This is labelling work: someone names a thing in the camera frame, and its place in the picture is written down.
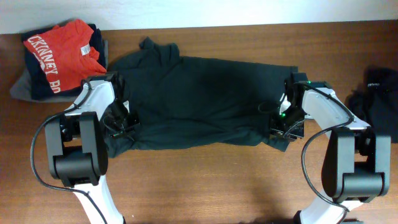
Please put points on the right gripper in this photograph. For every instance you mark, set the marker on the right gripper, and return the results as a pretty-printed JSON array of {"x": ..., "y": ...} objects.
[{"x": 277, "y": 130}]

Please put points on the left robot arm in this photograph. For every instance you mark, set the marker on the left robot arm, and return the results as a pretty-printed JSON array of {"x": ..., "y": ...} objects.
[{"x": 77, "y": 144}]

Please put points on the folded red printed t-shirt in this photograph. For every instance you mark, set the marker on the folded red printed t-shirt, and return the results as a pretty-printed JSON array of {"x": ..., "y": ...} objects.
[{"x": 74, "y": 30}]

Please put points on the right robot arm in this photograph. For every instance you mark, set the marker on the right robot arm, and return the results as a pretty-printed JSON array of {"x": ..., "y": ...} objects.
[{"x": 356, "y": 167}]

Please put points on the black garment pile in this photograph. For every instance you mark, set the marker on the black garment pile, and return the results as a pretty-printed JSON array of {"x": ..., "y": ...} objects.
[{"x": 375, "y": 100}]

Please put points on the folded navy blue garment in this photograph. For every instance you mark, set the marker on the folded navy blue garment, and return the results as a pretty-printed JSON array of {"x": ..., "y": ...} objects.
[{"x": 40, "y": 87}]

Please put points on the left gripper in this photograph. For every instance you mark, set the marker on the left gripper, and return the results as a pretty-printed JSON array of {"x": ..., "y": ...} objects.
[{"x": 126, "y": 131}]

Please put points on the folded grey garment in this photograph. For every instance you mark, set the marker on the folded grey garment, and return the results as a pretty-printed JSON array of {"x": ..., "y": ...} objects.
[{"x": 18, "y": 90}]

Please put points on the dark green t-shirt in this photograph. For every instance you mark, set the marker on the dark green t-shirt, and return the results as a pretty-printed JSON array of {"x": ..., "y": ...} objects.
[{"x": 184, "y": 102}]

